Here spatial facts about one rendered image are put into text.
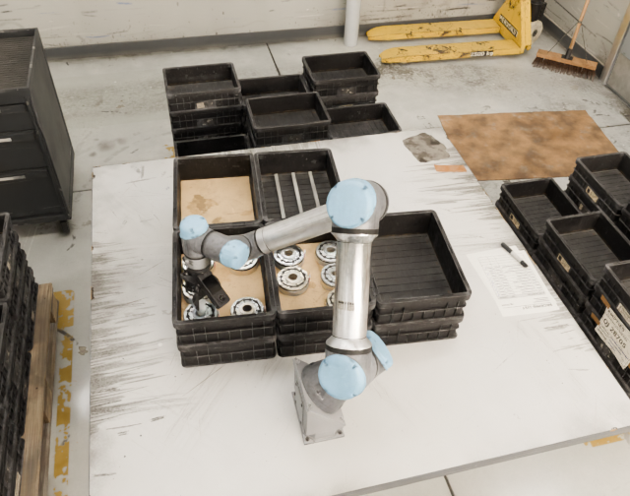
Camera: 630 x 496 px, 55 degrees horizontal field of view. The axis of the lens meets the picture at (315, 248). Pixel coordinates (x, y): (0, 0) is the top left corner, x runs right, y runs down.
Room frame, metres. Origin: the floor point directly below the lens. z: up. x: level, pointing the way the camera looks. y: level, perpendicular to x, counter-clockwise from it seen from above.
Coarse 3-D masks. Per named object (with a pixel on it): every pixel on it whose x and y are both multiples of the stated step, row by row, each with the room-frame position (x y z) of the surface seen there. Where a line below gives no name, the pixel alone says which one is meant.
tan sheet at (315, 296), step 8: (312, 248) 1.50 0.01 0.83; (312, 256) 1.46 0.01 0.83; (304, 264) 1.42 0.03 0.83; (312, 264) 1.42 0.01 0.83; (312, 272) 1.39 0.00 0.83; (320, 272) 1.39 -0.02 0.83; (312, 280) 1.35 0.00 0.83; (312, 288) 1.31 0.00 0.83; (320, 288) 1.31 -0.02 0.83; (280, 296) 1.27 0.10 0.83; (288, 296) 1.27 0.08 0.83; (296, 296) 1.27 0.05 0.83; (304, 296) 1.28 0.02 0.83; (312, 296) 1.28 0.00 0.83; (320, 296) 1.28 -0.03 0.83; (288, 304) 1.24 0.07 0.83; (296, 304) 1.24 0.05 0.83; (304, 304) 1.24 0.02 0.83; (312, 304) 1.24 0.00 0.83; (320, 304) 1.25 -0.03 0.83
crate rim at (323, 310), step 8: (272, 256) 1.35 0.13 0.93; (272, 264) 1.33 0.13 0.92; (272, 272) 1.28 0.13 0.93; (272, 280) 1.25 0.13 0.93; (280, 304) 1.15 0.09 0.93; (368, 304) 1.17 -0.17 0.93; (280, 312) 1.12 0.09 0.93; (288, 312) 1.13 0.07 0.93; (296, 312) 1.13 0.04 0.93; (304, 312) 1.13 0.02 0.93; (312, 312) 1.14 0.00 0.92; (320, 312) 1.14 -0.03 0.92; (328, 312) 1.14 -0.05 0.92
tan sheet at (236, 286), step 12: (216, 264) 1.40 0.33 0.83; (216, 276) 1.35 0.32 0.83; (228, 276) 1.35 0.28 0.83; (240, 276) 1.35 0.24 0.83; (252, 276) 1.35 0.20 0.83; (228, 288) 1.29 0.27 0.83; (240, 288) 1.30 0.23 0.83; (252, 288) 1.30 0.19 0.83; (264, 300) 1.25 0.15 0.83; (228, 312) 1.20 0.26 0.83
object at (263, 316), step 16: (240, 224) 1.49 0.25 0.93; (256, 224) 1.49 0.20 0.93; (176, 240) 1.40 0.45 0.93; (176, 256) 1.33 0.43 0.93; (176, 272) 1.26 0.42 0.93; (176, 288) 1.19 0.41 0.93; (272, 288) 1.22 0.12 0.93; (176, 304) 1.13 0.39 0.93; (272, 304) 1.15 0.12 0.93; (176, 320) 1.08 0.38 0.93; (192, 320) 1.08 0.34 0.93; (208, 320) 1.08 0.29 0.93; (224, 320) 1.09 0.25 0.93; (240, 320) 1.10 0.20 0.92; (256, 320) 1.10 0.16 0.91
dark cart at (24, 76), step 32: (0, 32) 2.84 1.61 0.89; (32, 32) 2.88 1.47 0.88; (0, 64) 2.58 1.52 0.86; (32, 64) 2.55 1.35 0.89; (0, 96) 2.29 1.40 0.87; (32, 96) 2.36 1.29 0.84; (0, 128) 2.30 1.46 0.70; (32, 128) 2.34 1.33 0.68; (64, 128) 2.84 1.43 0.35; (0, 160) 2.28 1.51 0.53; (32, 160) 2.32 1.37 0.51; (64, 160) 2.59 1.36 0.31; (0, 192) 2.27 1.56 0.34; (32, 192) 2.31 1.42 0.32; (64, 192) 2.37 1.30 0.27; (64, 224) 2.34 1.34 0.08
